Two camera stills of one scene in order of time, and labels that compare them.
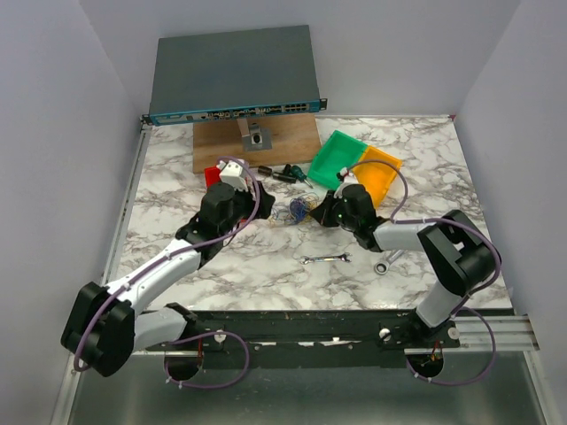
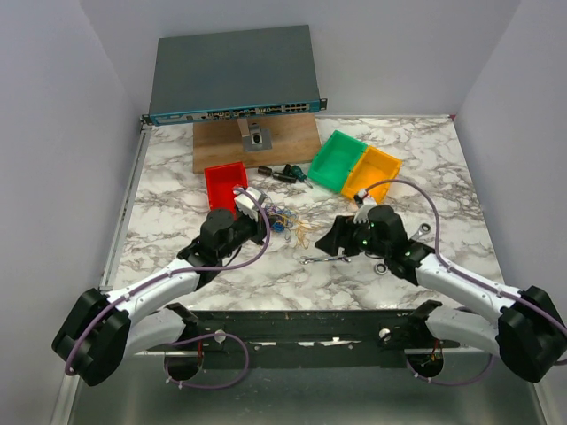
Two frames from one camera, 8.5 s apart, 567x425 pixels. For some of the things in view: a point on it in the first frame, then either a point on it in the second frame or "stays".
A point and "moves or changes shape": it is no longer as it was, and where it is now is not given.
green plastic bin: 337,152 stays
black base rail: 306,337 stays
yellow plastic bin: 376,177 stays
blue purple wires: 299,210 moves or changes shape
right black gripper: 322,212 to 340,235
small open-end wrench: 306,259 stays
